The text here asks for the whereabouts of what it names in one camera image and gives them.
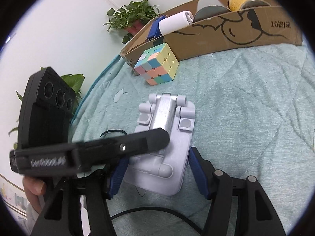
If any potted plant in red pot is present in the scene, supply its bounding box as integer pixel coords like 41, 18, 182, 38
103, 0, 160, 44

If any black cable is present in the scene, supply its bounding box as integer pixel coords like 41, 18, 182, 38
109, 207, 205, 236

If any person's left hand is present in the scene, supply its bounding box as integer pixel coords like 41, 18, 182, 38
23, 176, 48, 213

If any brown cardboard box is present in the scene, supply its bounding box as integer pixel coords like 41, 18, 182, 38
119, 0, 303, 70

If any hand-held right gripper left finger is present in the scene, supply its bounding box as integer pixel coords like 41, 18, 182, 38
31, 158, 130, 236

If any blue stapler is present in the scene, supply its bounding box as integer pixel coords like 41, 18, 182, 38
147, 15, 166, 41

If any thin dark cord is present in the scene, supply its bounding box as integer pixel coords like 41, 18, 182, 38
100, 128, 128, 138

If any light blue quilted blanket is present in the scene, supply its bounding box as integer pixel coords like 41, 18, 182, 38
69, 43, 315, 236

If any framed wall picture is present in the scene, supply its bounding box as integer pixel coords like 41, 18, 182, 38
0, 174, 29, 218

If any large leafy potted plant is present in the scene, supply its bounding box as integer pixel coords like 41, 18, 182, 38
8, 66, 85, 138

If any pastel puzzle cube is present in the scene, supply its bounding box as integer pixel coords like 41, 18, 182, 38
133, 42, 180, 86

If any white folding phone stand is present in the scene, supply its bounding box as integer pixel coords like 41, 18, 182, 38
124, 92, 196, 196

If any white lotion bottle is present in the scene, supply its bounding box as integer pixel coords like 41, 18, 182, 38
159, 11, 194, 35

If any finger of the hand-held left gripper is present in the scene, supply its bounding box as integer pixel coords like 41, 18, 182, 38
76, 127, 171, 171

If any yellow label clear jar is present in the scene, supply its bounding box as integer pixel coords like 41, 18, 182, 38
228, 0, 271, 12

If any silver metal can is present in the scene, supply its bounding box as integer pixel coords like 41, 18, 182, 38
193, 0, 230, 23

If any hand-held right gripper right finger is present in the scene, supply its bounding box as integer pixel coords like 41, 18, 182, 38
188, 147, 287, 236

